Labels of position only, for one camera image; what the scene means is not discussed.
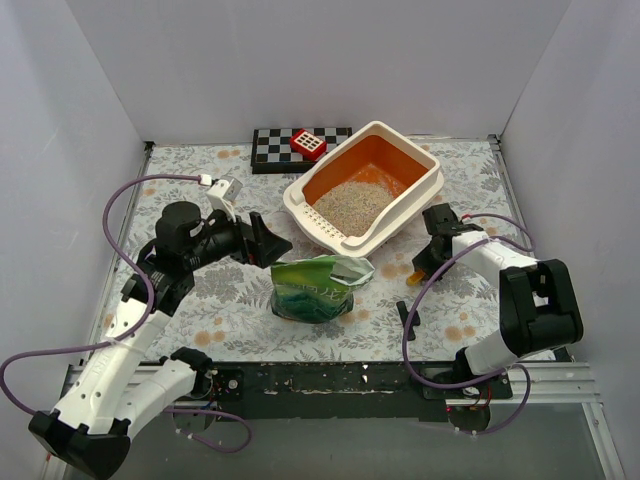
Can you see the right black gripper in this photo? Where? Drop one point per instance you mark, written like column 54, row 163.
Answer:
column 433, row 253

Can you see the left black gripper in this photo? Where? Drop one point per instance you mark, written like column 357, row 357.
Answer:
column 252, row 239

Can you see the yellow plastic scoop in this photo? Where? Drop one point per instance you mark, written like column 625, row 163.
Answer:
column 415, row 278

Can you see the green litter bag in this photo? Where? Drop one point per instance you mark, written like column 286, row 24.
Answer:
column 317, row 290

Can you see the black bag clip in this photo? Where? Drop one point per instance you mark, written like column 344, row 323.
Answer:
column 403, row 312

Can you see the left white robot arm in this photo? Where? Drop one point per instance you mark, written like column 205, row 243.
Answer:
column 92, row 427

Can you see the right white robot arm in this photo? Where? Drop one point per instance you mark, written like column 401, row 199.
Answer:
column 538, row 309

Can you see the white orange litter box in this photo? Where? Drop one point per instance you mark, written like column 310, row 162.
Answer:
column 375, row 154

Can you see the cat litter pile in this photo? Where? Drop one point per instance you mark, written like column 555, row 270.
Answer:
column 352, row 207

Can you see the black white checkerboard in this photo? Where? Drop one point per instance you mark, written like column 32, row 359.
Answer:
column 272, row 153

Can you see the red white grid block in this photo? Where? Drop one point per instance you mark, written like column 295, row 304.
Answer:
column 308, row 145

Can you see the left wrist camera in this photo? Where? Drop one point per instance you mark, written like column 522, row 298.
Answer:
column 222, row 194

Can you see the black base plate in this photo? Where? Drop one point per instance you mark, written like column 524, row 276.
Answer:
column 324, row 390

